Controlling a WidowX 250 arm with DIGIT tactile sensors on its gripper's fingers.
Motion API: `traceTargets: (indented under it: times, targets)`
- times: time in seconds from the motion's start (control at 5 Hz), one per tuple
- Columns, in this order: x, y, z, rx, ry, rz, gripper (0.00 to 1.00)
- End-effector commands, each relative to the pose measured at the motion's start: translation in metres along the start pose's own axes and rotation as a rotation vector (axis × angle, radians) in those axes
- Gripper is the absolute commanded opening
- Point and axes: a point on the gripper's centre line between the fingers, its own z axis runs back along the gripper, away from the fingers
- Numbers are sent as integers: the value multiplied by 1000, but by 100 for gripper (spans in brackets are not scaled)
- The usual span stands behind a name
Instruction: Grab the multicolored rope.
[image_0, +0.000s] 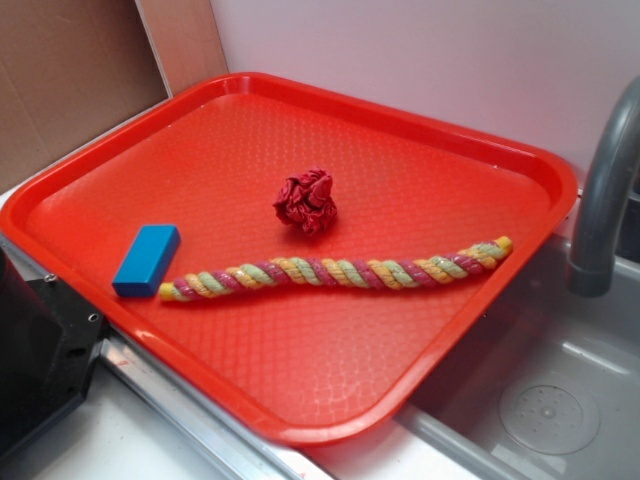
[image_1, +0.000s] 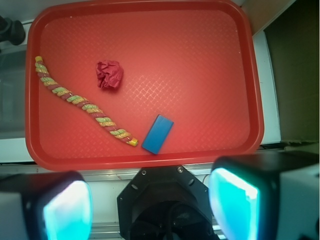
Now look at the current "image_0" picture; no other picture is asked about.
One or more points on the silver metal edge strip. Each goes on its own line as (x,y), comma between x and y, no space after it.
(212,433)

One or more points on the crumpled red cloth ball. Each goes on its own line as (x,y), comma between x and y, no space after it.
(305,202)

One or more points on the grey faucet spout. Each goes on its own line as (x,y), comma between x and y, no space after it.
(607,223)

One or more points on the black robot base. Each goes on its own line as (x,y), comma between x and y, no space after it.
(50,339)

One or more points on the red plastic tray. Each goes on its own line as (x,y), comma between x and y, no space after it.
(300,365)

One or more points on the brown cardboard panel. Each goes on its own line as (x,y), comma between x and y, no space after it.
(73,70)

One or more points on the blue rectangular block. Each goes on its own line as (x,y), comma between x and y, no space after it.
(146,262)

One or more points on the grey toy sink basin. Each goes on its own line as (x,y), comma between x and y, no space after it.
(545,384)

